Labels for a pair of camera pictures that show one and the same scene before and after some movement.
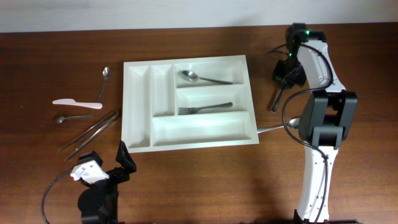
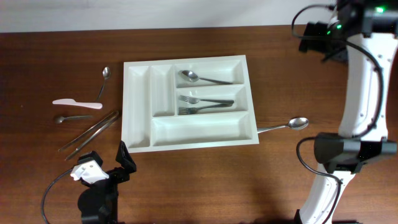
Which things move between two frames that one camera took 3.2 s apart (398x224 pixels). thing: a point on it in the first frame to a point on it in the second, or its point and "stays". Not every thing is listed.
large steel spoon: x=293 y=123 stays
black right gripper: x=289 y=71 to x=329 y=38
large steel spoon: x=191 y=76 stays
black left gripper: x=127 y=163 stays
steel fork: x=277 y=100 to x=189 y=100
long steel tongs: x=84 y=144 stays
